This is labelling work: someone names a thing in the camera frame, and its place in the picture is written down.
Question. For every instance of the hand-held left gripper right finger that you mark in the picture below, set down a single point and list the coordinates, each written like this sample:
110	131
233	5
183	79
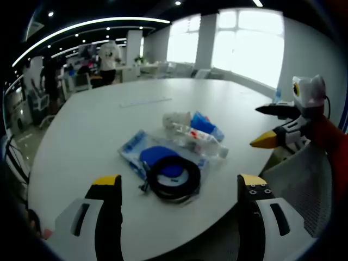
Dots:
253	223

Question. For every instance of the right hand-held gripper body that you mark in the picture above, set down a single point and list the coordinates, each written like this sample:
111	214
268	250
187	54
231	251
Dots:
310	92

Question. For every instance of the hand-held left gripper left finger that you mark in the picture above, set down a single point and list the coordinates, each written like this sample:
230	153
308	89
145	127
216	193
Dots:
108	217

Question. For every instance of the clear bag with blue pad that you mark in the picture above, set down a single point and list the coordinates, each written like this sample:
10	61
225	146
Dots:
133	146

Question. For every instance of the blue packet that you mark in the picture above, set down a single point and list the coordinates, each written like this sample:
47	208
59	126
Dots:
202	123

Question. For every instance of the clear bottle with red label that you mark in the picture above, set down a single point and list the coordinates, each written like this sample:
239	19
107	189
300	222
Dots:
201	138

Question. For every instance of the white disposable cup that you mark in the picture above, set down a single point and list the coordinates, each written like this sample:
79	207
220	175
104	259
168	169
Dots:
174	118

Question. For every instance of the small bottle with blue label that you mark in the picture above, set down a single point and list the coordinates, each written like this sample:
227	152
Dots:
278	96

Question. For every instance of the white table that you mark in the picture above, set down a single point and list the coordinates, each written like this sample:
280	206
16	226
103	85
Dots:
95	130

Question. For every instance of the potted green plant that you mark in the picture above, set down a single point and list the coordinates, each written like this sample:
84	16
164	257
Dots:
139	59

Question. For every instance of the curved ceiling light strip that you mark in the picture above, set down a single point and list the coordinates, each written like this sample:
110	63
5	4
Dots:
81	25

